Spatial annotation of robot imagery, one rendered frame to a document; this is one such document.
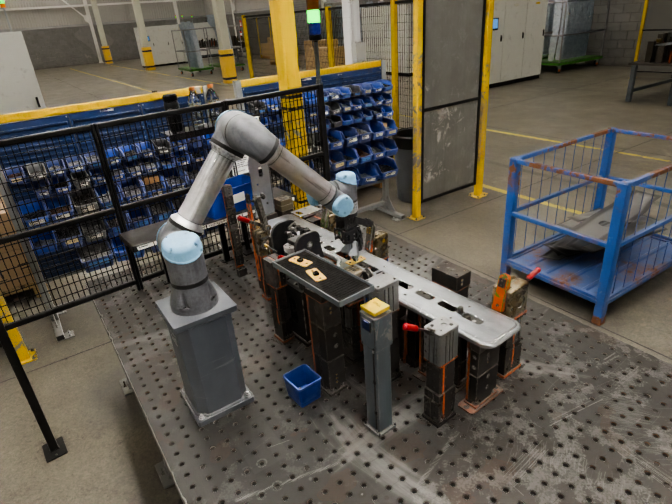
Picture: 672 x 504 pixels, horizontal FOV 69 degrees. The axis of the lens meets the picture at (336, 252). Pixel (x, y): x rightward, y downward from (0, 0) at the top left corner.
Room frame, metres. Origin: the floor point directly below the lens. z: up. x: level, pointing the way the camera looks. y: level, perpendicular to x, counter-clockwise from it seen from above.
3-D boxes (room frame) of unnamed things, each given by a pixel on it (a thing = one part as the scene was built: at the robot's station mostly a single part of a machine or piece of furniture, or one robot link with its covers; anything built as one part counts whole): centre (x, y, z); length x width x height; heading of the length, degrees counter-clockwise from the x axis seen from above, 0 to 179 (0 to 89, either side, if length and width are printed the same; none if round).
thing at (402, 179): (5.13, -0.94, 0.36); 0.50 x 0.50 x 0.73
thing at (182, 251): (1.36, 0.47, 1.27); 0.13 x 0.12 x 0.14; 24
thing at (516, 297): (1.40, -0.58, 0.88); 0.15 x 0.11 x 0.36; 126
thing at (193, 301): (1.36, 0.47, 1.15); 0.15 x 0.15 x 0.10
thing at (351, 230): (1.74, -0.05, 1.16); 0.09 x 0.08 x 0.12; 126
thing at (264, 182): (2.35, 0.35, 1.17); 0.12 x 0.01 x 0.34; 126
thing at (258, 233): (2.04, 0.33, 0.88); 0.07 x 0.06 x 0.35; 126
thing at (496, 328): (1.75, -0.10, 1.00); 1.38 x 0.22 x 0.02; 36
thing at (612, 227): (3.16, -1.94, 0.47); 1.20 x 0.80 x 0.95; 121
